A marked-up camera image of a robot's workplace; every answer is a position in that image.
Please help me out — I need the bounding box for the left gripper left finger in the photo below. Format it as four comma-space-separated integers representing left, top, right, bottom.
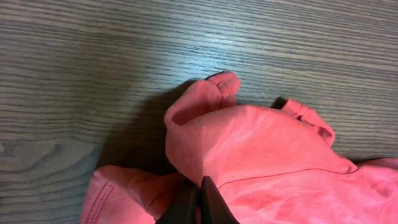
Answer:
155, 179, 198, 224

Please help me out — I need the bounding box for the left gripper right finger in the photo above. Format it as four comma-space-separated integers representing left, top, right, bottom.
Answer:
200, 176, 239, 224

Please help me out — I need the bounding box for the red t-shirt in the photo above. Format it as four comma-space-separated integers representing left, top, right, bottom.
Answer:
80, 72, 397, 223

